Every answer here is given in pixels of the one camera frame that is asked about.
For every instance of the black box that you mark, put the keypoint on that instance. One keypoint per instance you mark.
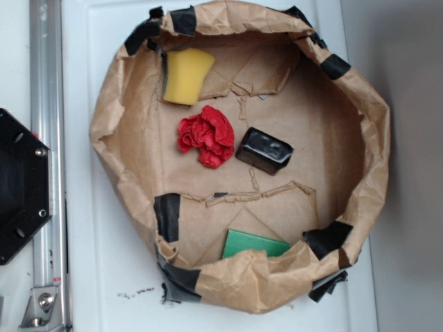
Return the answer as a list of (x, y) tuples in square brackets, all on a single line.
[(264, 151)]

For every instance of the crumpled red paper ball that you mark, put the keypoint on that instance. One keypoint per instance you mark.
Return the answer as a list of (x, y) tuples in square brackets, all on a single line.
[(211, 133)]

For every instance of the green flat card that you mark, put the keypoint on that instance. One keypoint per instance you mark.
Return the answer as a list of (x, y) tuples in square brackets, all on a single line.
[(237, 241)]

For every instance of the yellow sponge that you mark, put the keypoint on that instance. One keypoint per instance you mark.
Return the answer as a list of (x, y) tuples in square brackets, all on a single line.
[(185, 74)]

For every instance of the brown paper bag tray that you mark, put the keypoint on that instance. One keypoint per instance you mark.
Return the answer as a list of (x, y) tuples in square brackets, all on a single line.
[(274, 73)]

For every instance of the aluminium extrusion rail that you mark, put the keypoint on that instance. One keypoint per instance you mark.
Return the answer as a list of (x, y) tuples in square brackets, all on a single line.
[(47, 120)]

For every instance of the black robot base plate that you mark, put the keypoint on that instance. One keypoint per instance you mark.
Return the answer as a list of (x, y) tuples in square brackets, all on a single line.
[(25, 189)]

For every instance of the metal corner bracket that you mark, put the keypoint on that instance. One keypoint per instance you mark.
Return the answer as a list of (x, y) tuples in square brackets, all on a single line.
[(44, 310)]

